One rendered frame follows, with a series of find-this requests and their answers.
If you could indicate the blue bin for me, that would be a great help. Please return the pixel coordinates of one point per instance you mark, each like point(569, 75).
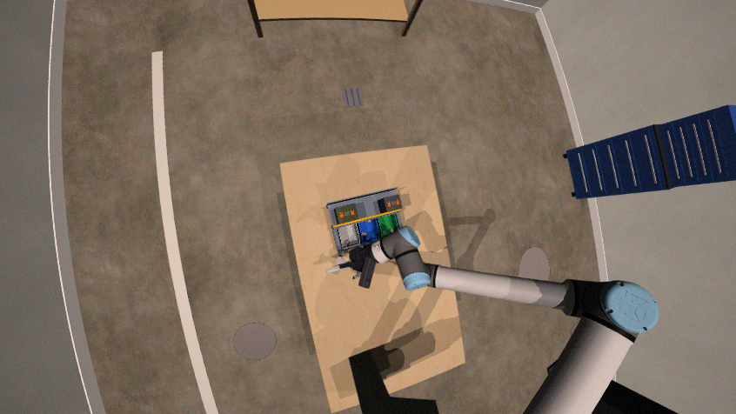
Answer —
point(370, 228)

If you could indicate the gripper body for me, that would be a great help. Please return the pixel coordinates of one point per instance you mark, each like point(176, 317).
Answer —
point(359, 254)

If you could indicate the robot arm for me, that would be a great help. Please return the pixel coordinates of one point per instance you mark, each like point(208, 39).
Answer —
point(612, 315)

